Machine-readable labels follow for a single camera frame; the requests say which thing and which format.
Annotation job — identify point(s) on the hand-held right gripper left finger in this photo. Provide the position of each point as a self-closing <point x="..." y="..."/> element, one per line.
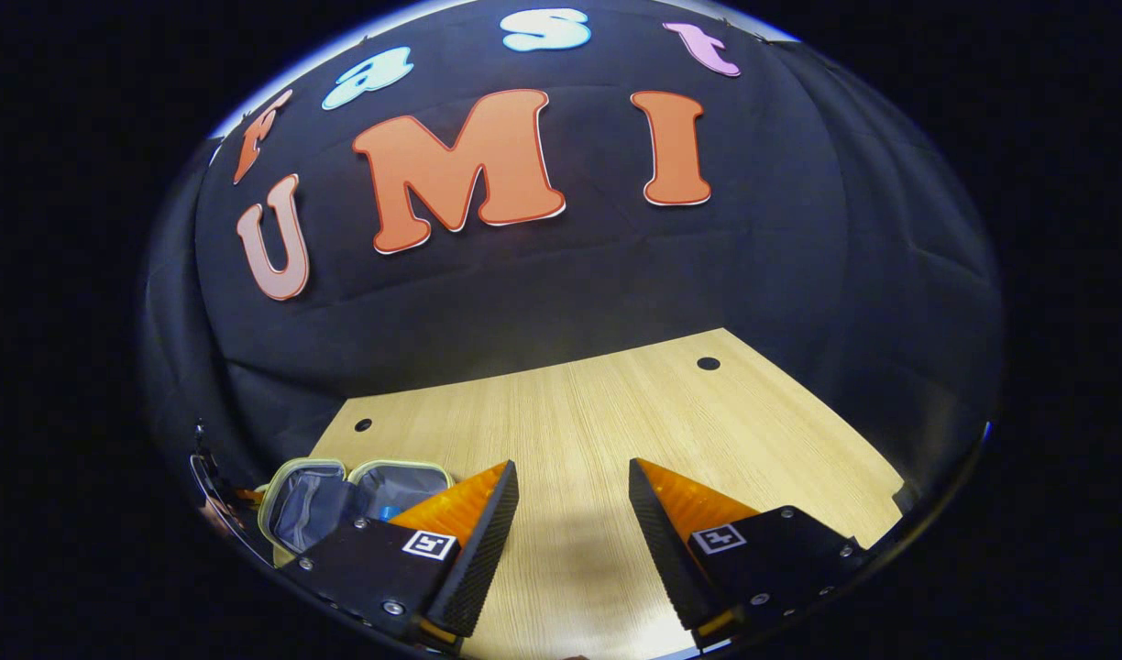
<point x="483" y="550"/>

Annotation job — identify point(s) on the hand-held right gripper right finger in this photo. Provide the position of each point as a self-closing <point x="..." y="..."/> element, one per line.
<point x="666" y="550"/>

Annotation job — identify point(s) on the black backdrop cloth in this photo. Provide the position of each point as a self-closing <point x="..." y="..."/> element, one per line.
<point x="616" y="275"/>

